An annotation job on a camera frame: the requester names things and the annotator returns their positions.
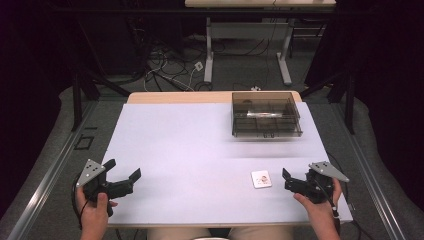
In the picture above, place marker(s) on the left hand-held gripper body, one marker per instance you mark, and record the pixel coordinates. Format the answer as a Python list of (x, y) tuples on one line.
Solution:
[(115, 189)]

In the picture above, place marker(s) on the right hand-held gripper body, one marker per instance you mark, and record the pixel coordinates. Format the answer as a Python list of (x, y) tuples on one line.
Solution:
[(316, 190)]

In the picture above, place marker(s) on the small white square card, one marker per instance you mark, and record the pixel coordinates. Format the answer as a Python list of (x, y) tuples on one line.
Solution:
[(261, 179)]

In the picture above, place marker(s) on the transparent brown organizer box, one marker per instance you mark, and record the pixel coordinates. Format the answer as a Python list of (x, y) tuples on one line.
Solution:
[(266, 125)]

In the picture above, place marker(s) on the person's right hand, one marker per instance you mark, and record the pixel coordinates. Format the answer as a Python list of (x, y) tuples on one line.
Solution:
[(321, 211)]

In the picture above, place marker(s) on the person's left hand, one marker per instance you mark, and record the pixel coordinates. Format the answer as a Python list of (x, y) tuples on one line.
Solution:
[(95, 215)]

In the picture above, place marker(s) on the white table mat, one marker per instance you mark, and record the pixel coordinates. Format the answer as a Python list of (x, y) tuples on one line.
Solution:
[(186, 150)]

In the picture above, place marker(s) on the silver packet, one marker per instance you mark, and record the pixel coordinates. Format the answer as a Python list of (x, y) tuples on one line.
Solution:
[(265, 114)]

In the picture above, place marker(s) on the black metal stand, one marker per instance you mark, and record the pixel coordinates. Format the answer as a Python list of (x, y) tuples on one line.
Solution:
[(81, 93), (340, 90)]

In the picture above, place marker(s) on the person's legs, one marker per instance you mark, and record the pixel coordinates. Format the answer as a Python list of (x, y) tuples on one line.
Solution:
[(220, 233)]

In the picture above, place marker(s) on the wooden table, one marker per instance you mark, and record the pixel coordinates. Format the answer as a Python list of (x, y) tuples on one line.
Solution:
[(180, 97)]

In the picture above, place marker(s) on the white power adapter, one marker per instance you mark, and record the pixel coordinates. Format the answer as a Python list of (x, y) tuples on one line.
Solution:
[(198, 66)]

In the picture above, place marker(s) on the white-legged desk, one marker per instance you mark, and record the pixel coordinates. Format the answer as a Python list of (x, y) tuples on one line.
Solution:
[(246, 30)]

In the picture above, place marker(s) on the metal floor rail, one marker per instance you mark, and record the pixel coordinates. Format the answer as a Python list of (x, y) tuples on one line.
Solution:
[(373, 180), (46, 176)]

